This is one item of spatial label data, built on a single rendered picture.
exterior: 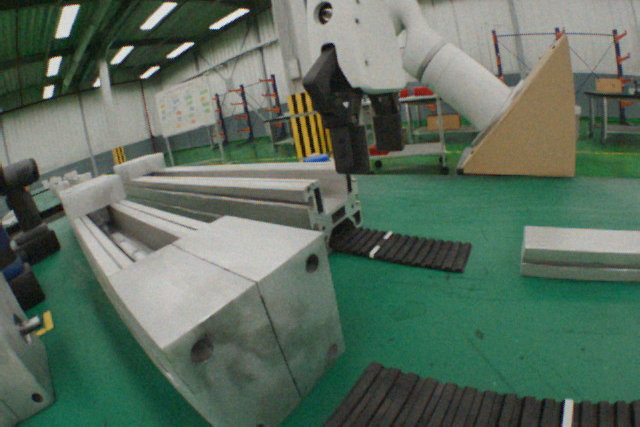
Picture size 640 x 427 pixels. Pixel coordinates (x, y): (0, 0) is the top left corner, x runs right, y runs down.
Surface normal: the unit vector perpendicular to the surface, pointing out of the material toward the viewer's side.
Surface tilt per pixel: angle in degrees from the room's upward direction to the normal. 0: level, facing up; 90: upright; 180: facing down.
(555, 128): 90
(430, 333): 0
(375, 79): 89
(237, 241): 0
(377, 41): 90
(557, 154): 90
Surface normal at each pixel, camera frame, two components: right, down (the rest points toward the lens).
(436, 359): -0.17, -0.95
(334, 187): -0.58, 0.33
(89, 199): 0.80, 0.04
